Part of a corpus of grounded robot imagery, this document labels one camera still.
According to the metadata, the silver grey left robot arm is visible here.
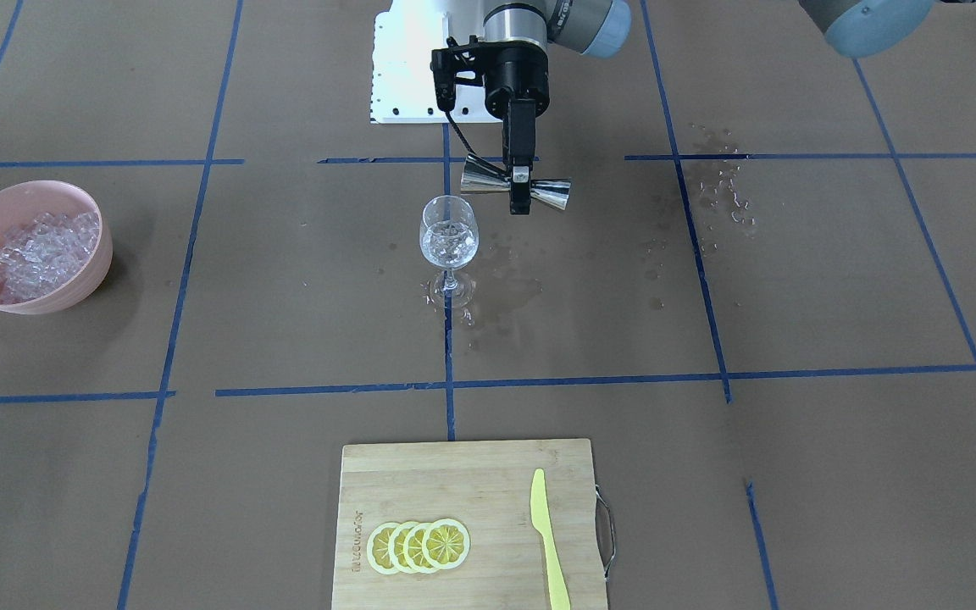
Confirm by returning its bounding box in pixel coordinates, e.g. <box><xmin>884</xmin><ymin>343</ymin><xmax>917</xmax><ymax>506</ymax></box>
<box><xmin>483</xmin><ymin>1</ymin><xmax>933</xmax><ymax>215</ymax></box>

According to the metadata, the lemon slice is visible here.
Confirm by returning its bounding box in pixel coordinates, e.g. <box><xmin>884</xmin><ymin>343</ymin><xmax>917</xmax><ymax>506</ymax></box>
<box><xmin>367</xmin><ymin>522</ymin><xmax>400</xmax><ymax>575</ymax></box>
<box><xmin>422</xmin><ymin>518</ymin><xmax>471</xmax><ymax>570</ymax></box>
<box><xmin>402</xmin><ymin>524</ymin><xmax>437</xmax><ymax>573</ymax></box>
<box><xmin>387</xmin><ymin>521</ymin><xmax>418</xmax><ymax>573</ymax></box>

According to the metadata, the bamboo cutting board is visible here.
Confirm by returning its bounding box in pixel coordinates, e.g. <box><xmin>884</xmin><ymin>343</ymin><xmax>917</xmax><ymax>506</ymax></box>
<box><xmin>330</xmin><ymin>439</ymin><xmax>608</xmax><ymax>609</ymax></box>

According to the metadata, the back lemon slice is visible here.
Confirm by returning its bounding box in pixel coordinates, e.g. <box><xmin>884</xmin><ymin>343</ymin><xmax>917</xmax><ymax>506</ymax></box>
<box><xmin>422</xmin><ymin>518</ymin><xmax>471</xmax><ymax>570</ymax></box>

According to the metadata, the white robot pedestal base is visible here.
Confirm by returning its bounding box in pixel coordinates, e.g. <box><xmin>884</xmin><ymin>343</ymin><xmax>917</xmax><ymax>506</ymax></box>
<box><xmin>369</xmin><ymin>1</ymin><xmax>501</xmax><ymax>124</ymax></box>

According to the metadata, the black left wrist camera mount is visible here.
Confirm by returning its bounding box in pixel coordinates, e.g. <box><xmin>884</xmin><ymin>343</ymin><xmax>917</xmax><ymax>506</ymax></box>
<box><xmin>430</xmin><ymin>35</ymin><xmax>485</xmax><ymax>113</ymax></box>

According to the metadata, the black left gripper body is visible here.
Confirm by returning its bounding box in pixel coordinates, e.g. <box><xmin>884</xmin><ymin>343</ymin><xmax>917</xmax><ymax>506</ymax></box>
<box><xmin>485</xmin><ymin>42</ymin><xmax>550</xmax><ymax>125</ymax></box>

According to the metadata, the yellow plastic knife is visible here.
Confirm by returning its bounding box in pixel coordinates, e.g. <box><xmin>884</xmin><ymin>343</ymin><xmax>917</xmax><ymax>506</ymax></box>
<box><xmin>530</xmin><ymin>468</ymin><xmax>572</xmax><ymax>609</ymax></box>

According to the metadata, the steel double jigger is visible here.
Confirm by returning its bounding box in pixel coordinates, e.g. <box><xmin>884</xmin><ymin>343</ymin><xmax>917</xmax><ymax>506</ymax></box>
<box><xmin>460</xmin><ymin>153</ymin><xmax>572</xmax><ymax>211</ymax></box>

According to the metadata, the pink plastic bowl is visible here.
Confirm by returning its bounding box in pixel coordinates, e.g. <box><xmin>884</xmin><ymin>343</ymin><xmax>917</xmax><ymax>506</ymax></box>
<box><xmin>0</xmin><ymin>179</ymin><xmax>113</xmax><ymax>315</ymax></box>

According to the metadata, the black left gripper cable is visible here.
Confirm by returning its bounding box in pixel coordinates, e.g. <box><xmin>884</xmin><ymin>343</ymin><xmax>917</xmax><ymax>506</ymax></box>
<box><xmin>444</xmin><ymin>107</ymin><xmax>489</xmax><ymax>164</ymax></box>

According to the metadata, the pile of clear ice cubes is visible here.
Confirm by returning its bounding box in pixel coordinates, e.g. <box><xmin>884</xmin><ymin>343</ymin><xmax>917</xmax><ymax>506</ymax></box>
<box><xmin>0</xmin><ymin>212</ymin><xmax>100</xmax><ymax>305</ymax></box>

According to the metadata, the clear wine glass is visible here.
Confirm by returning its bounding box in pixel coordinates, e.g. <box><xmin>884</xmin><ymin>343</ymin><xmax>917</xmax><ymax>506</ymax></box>
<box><xmin>419</xmin><ymin>196</ymin><xmax>480</xmax><ymax>308</ymax></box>

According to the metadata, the front lemon slice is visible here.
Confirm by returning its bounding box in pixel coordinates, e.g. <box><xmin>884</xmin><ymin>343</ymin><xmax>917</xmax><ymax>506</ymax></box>
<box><xmin>367</xmin><ymin>522</ymin><xmax>400</xmax><ymax>575</ymax></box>

